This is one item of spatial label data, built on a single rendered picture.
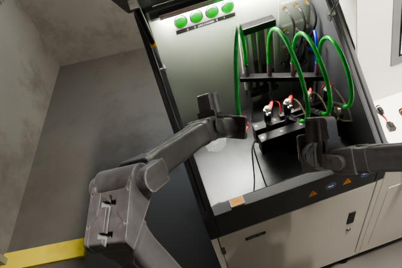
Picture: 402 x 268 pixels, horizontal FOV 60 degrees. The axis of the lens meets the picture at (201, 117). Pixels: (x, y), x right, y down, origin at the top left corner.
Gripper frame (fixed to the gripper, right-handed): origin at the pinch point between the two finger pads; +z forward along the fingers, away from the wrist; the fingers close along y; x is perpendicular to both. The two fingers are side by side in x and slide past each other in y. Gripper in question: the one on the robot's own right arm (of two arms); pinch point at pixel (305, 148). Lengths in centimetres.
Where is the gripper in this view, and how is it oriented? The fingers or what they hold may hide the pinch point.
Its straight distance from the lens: 106.1
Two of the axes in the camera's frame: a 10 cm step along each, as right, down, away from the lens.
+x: -9.8, 1.4, 1.1
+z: 1.0, -0.4, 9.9
